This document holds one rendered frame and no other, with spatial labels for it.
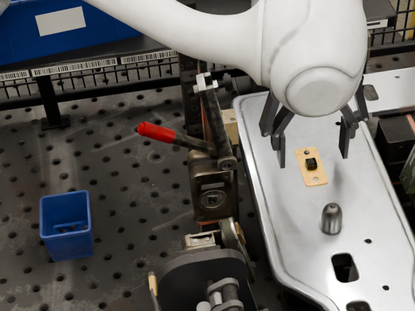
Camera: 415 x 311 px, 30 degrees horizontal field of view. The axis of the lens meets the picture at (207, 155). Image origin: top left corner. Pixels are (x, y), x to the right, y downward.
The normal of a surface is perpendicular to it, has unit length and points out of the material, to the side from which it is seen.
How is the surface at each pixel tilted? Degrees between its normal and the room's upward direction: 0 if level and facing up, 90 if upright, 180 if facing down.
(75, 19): 90
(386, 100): 0
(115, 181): 0
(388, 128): 0
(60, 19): 90
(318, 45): 21
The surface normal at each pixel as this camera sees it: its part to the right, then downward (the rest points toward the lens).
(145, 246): -0.06, -0.69
